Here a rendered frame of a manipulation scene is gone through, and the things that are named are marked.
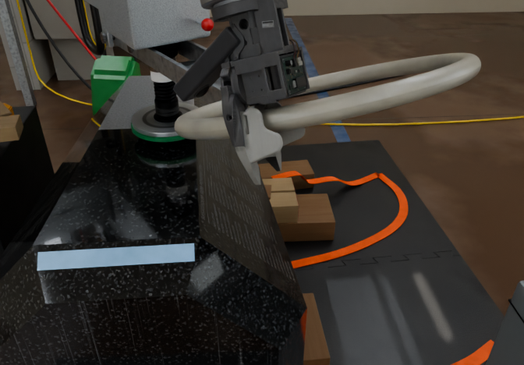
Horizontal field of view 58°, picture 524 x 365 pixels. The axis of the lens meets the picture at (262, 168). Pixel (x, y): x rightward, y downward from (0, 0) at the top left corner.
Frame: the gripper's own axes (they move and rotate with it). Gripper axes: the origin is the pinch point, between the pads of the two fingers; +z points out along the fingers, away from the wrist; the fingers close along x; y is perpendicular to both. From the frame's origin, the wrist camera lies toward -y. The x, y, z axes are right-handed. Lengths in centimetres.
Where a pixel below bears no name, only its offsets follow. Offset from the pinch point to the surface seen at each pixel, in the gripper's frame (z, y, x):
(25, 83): -36, -297, 188
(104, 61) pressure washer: -34, -190, 167
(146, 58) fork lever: -20, -55, 48
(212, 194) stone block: 17, -42, 44
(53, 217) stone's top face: 11, -66, 15
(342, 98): -6.9, 11.6, 1.7
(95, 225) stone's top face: 14, -56, 17
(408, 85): -6.7, 18.2, 6.4
